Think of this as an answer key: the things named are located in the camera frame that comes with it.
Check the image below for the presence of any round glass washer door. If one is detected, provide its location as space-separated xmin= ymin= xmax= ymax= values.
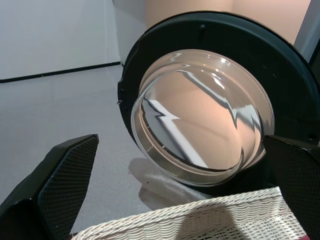
xmin=117 ymin=10 xmax=320 ymax=195

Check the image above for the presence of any pale woven laundry basket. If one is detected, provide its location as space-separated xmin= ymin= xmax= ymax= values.
xmin=72 ymin=186 xmax=308 ymax=240

